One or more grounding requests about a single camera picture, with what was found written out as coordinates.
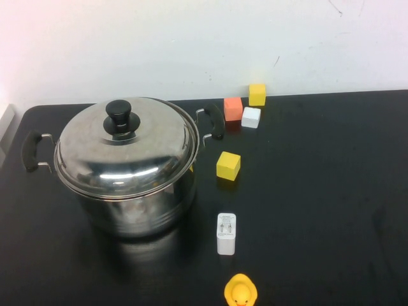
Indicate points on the light grey side cabinet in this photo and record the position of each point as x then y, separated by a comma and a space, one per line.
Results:
5, 134

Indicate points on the white power adapter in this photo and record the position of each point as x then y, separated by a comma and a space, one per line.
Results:
226, 236

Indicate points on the yellow rubber duck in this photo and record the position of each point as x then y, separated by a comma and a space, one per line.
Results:
240, 290

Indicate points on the orange cube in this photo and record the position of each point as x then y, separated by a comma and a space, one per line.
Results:
233, 109

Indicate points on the white cube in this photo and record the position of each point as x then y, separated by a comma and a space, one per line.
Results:
250, 118

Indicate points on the steel lid with black knob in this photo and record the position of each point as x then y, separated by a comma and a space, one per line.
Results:
127, 165

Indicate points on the yellow cube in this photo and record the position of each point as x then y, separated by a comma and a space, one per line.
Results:
228, 165
257, 95

